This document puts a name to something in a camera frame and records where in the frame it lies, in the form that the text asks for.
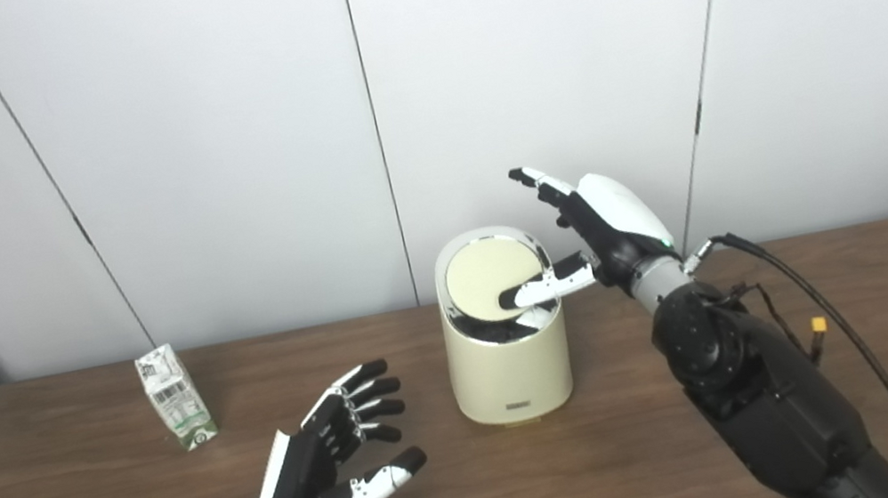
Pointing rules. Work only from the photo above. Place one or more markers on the round cream bin lid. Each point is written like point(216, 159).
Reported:
point(480, 274)

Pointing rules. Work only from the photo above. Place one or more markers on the cream-colored bin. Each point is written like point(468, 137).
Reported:
point(510, 373)

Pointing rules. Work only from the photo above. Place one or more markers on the black panel joint clip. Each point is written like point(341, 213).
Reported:
point(698, 118)
point(81, 228)

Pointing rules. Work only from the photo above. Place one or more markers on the green white milk carton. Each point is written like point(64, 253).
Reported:
point(176, 402)

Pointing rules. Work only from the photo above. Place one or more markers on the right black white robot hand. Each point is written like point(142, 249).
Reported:
point(615, 220)

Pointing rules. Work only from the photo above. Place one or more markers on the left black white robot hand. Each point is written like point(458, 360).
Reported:
point(298, 481)

